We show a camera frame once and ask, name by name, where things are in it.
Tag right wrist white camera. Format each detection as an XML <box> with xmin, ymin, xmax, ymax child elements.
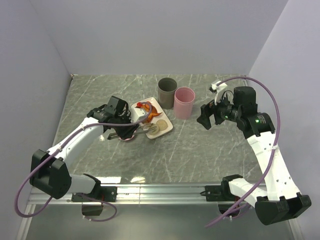
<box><xmin>209</xmin><ymin>80</ymin><xmax>228</xmax><ymax>105</ymax></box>

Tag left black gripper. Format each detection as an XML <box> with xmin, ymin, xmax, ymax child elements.
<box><xmin>114</xmin><ymin>111</ymin><xmax>140</xmax><ymax>140</ymax></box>

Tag pink round lid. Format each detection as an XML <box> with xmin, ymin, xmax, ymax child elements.
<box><xmin>118</xmin><ymin>134</ymin><xmax>136</xmax><ymax>142</ymax></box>

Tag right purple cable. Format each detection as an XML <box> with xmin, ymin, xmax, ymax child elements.
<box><xmin>204</xmin><ymin>76</ymin><xmax>281</xmax><ymax>228</ymax></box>

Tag wrist white camera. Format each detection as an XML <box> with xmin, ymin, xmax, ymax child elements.
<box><xmin>209</xmin><ymin>80</ymin><xmax>228</xmax><ymax>105</ymax></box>
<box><xmin>130</xmin><ymin>102</ymin><xmax>152</xmax><ymax>125</ymax></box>

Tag steamed bun front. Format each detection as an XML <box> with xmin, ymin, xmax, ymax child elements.
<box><xmin>147</xmin><ymin>124</ymin><xmax>160</xmax><ymax>136</ymax></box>

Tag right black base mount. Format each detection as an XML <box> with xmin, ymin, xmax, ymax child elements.
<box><xmin>200</xmin><ymin>185</ymin><xmax>239</xmax><ymax>202</ymax></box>

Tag grey cylindrical container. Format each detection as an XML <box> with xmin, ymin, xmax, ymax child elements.
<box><xmin>157</xmin><ymin>77</ymin><xmax>178</xmax><ymax>110</ymax></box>

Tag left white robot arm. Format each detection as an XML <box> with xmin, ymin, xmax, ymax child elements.
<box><xmin>29</xmin><ymin>96</ymin><xmax>138</xmax><ymax>201</ymax></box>

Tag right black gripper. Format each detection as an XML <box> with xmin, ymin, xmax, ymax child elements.
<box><xmin>196</xmin><ymin>90</ymin><xmax>242</xmax><ymax>129</ymax></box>

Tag pink cylindrical container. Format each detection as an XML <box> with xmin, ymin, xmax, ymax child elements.
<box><xmin>173</xmin><ymin>86</ymin><xmax>196</xmax><ymax>120</ymax></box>

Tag white rectangular plate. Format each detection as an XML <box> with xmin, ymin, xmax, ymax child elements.
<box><xmin>136</xmin><ymin>97</ymin><xmax>173</xmax><ymax>140</ymax></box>

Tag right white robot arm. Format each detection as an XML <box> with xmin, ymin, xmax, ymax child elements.
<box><xmin>197</xmin><ymin>84</ymin><xmax>312</xmax><ymax>226</ymax></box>

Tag fried chicken piece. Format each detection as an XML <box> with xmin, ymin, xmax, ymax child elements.
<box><xmin>142</xmin><ymin>101</ymin><xmax>158</xmax><ymax>114</ymax></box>

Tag metal tongs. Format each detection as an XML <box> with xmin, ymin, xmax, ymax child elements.
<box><xmin>107</xmin><ymin>123</ymin><xmax>155</xmax><ymax>140</ymax></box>

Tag steamed bun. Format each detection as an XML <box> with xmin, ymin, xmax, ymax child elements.
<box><xmin>147</xmin><ymin>124</ymin><xmax>160</xmax><ymax>136</ymax></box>
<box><xmin>156</xmin><ymin>119</ymin><xmax>168</xmax><ymax>131</ymax></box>

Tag aluminium rail frame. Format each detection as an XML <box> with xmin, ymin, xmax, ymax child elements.
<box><xmin>17</xmin><ymin>183</ymin><xmax>303</xmax><ymax>240</ymax></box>

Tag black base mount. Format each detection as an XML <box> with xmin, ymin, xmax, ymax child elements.
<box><xmin>200</xmin><ymin>185</ymin><xmax>239</xmax><ymax>202</ymax></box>
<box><xmin>71</xmin><ymin>185</ymin><xmax>118</xmax><ymax>203</ymax></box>

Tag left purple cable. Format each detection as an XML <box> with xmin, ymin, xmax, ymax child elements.
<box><xmin>14</xmin><ymin>106</ymin><xmax>153</xmax><ymax>223</ymax></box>

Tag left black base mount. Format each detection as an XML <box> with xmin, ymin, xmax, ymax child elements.
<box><xmin>71</xmin><ymin>185</ymin><xmax>118</xmax><ymax>203</ymax></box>

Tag steamed bun back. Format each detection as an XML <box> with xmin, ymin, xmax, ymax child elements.
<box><xmin>156</xmin><ymin>119</ymin><xmax>168</xmax><ymax>131</ymax></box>

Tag roasted chicken wing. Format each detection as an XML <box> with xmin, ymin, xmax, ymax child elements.
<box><xmin>147</xmin><ymin>112</ymin><xmax>162</xmax><ymax>123</ymax></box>

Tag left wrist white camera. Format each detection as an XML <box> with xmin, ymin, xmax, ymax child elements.
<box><xmin>130</xmin><ymin>102</ymin><xmax>152</xmax><ymax>125</ymax></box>

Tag purple cable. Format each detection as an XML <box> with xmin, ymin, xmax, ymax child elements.
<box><xmin>204</xmin><ymin>76</ymin><xmax>281</xmax><ymax>228</ymax></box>
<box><xmin>14</xmin><ymin>106</ymin><xmax>153</xmax><ymax>223</ymax></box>

